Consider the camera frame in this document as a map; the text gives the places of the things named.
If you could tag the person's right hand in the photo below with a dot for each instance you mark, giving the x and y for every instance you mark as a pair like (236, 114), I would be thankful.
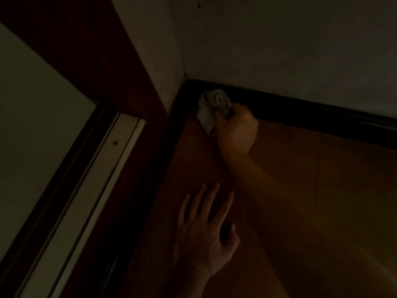
(238, 133)

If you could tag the person's right forearm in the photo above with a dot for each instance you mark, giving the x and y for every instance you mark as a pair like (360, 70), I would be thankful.
(294, 214)

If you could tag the brown inner wooden strip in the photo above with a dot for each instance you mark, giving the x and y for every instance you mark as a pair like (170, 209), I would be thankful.
(52, 198)

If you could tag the grey cleaning cloth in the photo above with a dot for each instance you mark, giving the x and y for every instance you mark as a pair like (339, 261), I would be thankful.
(207, 117)

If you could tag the person's left hand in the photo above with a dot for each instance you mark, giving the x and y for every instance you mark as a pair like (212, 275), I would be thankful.
(201, 245)

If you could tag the black baseboard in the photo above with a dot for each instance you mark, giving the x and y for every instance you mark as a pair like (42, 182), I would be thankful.
(310, 116)
(153, 183)

